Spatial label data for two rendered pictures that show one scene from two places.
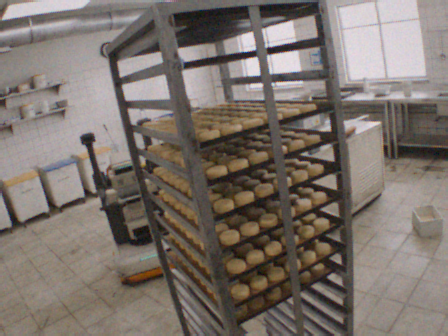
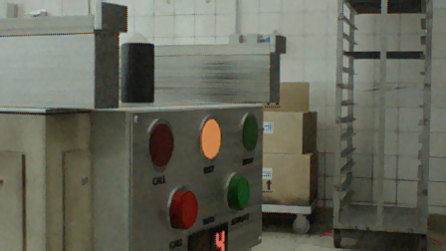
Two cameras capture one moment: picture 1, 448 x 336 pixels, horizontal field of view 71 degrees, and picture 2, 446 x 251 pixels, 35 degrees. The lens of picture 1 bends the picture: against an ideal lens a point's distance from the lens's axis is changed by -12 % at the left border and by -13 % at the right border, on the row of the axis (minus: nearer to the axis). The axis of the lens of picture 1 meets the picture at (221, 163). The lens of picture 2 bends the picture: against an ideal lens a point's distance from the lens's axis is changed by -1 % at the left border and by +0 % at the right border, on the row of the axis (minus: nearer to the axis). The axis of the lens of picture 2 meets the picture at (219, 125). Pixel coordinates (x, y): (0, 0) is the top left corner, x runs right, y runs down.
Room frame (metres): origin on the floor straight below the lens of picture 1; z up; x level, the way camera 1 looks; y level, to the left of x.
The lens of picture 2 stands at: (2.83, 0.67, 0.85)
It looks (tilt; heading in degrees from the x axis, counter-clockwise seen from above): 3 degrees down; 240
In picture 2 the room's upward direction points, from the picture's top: 1 degrees clockwise
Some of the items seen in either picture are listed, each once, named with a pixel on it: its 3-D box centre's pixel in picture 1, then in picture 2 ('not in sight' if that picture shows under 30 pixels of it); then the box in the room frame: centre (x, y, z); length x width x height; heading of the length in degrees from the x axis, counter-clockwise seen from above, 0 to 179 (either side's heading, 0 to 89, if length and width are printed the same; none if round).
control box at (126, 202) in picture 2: not in sight; (191, 187); (2.55, 0.14, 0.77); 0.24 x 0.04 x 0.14; 33
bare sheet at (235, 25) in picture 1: (201, 35); not in sight; (1.13, -0.02, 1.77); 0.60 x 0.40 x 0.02; 25
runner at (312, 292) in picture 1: (290, 278); not in sight; (1.22, -0.19, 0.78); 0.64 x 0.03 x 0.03; 25
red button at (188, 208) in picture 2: not in sight; (181, 209); (2.58, 0.19, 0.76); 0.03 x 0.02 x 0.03; 33
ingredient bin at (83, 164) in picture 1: (95, 170); not in sight; (5.72, 2.13, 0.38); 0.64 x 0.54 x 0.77; 38
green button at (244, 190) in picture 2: not in sight; (236, 193); (2.50, 0.13, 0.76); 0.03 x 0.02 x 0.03; 33
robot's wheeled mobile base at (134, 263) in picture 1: (147, 249); not in sight; (2.95, 0.84, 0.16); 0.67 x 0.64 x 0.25; 18
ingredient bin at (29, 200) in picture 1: (25, 197); not in sight; (4.88, 3.12, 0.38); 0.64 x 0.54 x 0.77; 42
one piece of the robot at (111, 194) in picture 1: (133, 205); not in sight; (3.04, 0.87, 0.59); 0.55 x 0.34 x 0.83; 108
